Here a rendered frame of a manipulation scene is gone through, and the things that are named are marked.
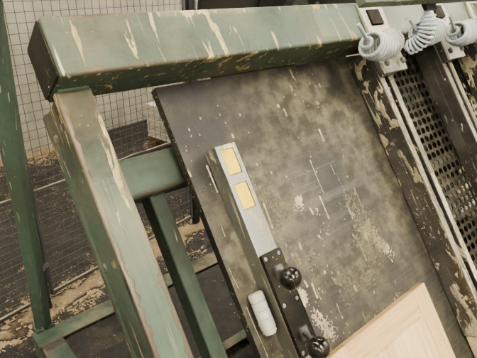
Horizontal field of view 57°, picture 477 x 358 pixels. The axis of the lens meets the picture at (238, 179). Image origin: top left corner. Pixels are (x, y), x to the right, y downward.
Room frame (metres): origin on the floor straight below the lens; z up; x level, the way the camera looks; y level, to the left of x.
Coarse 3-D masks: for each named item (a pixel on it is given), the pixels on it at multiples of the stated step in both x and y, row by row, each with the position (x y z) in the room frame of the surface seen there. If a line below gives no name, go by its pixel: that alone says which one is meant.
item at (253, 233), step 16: (208, 160) 0.79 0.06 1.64; (240, 160) 0.79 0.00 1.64; (224, 176) 0.75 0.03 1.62; (240, 176) 0.77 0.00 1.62; (224, 192) 0.75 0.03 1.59; (240, 208) 0.72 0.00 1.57; (256, 208) 0.74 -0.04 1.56; (240, 224) 0.72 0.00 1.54; (256, 224) 0.72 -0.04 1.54; (240, 240) 0.72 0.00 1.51; (256, 240) 0.70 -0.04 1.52; (272, 240) 0.71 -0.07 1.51; (256, 256) 0.68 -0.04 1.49; (256, 272) 0.68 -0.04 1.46; (272, 304) 0.65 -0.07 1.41; (288, 336) 0.61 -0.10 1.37; (288, 352) 0.61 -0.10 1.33
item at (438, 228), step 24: (384, 24) 1.20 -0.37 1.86; (432, 24) 1.08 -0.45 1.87; (408, 48) 1.10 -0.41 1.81; (360, 72) 1.18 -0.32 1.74; (384, 72) 1.10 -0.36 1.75; (384, 96) 1.12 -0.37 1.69; (384, 120) 1.11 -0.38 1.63; (408, 120) 1.11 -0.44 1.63; (384, 144) 1.10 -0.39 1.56; (408, 144) 1.05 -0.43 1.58; (408, 168) 1.04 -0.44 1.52; (408, 192) 1.03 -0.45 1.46; (432, 192) 1.00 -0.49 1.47; (432, 216) 0.98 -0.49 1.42; (432, 240) 0.97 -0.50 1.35; (456, 240) 0.96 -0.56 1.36; (456, 264) 0.91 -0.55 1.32; (456, 288) 0.90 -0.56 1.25; (456, 312) 0.89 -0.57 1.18
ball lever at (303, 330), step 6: (306, 324) 0.63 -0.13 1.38; (300, 330) 0.61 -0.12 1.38; (306, 330) 0.61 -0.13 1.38; (300, 336) 0.61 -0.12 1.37; (306, 336) 0.59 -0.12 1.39; (318, 336) 0.54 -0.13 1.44; (312, 342) 0.53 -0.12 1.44; (318, 342) 0.52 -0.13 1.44; (324, 342) 0.52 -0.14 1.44; (312, 348) 0.52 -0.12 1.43; (318, 348) 0.52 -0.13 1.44; (324, 348) 0.52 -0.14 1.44; (330, 348) 0.52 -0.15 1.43; (312, 354) 0.51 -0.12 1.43; (318, 354) 0.51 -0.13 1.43; (324, 354) 0.51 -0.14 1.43
